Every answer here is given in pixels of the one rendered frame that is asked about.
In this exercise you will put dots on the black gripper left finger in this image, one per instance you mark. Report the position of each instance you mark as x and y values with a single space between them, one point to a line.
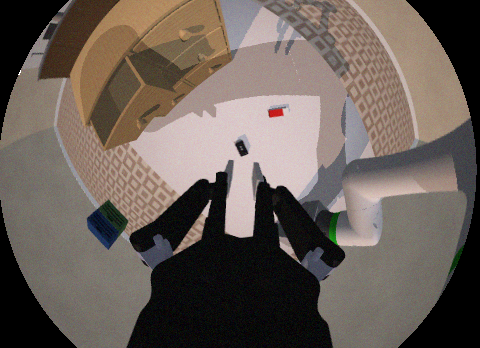
153 242

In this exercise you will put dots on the small wooden chest of drawers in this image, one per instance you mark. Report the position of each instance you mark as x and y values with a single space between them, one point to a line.
114 37

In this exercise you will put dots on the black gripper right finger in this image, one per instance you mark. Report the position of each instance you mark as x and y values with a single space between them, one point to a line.
317 253

